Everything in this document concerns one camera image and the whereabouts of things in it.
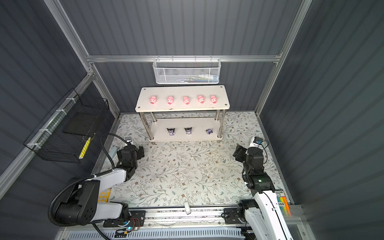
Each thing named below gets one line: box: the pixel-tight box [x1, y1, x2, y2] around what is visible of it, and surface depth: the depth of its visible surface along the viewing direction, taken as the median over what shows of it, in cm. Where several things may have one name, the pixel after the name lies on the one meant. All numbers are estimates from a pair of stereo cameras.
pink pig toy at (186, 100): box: [183, 95, 190, 105], surface depth 78 cm
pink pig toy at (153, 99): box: [149, 95, 157, 105], surface depth 79 cm
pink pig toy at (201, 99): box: [197, 94, 205, 104], surface depth 79 cm
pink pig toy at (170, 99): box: [166, 95, 174, 105], surface depth 79 cm
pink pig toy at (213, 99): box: [211, 95, 218, 104], surface depth 79 cm
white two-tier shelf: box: [135, 85, 231, 143], surface depth 89 cm
